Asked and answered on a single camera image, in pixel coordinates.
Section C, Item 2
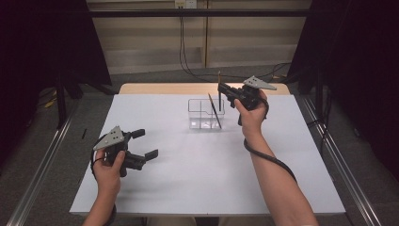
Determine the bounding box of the black curtain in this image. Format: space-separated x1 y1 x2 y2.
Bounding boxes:
286 0 399 182
0 0 112 164

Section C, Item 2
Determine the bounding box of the black metal stand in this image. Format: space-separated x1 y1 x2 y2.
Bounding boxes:
309 60 333 139
54 70 118 130

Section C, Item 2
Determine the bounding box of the hand-held gripper cable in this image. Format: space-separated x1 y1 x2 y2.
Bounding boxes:
89 149 119 226
243 137 298 185

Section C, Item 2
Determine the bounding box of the clear plastic organizer box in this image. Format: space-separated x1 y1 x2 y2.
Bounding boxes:
187 98 226 131

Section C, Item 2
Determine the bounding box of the person's left hand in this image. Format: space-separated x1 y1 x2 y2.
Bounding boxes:
92 148 127 198

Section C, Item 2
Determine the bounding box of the person's right leg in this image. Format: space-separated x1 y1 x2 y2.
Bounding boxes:
218 217 271 226

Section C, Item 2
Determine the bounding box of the person's left leg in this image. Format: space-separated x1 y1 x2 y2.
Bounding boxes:
145 217 198 226

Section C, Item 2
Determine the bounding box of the right hand-held gripper cable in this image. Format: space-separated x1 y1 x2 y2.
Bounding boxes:
243 137 298 185

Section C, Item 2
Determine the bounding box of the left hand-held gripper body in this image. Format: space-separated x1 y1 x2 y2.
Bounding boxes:
92 125 147 178

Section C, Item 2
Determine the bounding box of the metal floor rail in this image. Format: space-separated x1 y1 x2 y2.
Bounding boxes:
5 102 80 226
300 93 383 226

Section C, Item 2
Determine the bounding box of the left hand-held gripper cable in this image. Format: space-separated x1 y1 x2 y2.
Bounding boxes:
89 149 119 226

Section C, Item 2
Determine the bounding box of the black horizontal frame bar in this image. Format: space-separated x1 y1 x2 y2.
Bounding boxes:
88 8 312 19

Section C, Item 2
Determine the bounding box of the wooden table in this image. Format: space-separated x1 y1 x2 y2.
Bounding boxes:
118 82 292 96

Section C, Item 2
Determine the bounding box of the black pencil with copper end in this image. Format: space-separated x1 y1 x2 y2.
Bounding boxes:
207 92 223 130
216 70 223 113

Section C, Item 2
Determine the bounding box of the person's right hand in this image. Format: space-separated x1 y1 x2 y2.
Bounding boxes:
233 89 270 138

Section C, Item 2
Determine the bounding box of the thin black cable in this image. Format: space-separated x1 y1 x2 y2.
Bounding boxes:
178 15 209 84
180 15 293 80

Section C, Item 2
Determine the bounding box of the person's leg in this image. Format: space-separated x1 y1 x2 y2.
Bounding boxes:
218 217 271 226
145 217 198 226

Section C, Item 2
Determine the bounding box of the white power strip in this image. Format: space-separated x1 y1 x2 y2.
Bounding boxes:
174 0 199 9

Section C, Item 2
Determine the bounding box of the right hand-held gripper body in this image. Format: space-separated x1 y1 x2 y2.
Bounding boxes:
232 74 278 111

